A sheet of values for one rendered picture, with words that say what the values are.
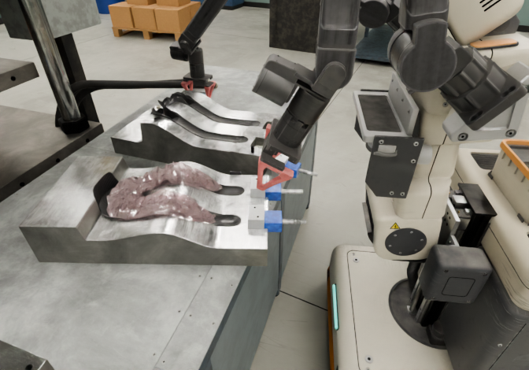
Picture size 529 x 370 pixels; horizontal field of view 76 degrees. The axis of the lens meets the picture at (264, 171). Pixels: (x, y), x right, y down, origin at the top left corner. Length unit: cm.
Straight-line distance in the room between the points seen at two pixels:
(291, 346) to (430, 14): 132
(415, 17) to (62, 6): 128
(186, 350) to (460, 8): 75
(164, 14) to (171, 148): 467
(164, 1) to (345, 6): 542
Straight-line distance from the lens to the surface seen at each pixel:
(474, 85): 61
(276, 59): 58
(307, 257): 184
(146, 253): 78
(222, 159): 99
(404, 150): 78
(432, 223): 96
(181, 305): 73
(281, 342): 158
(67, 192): 89
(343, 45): 55
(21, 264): 93
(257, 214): 76
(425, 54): 55
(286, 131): 60
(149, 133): 107
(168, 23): 565
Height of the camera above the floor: 140
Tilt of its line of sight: 36 degrees down
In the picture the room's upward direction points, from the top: straight up
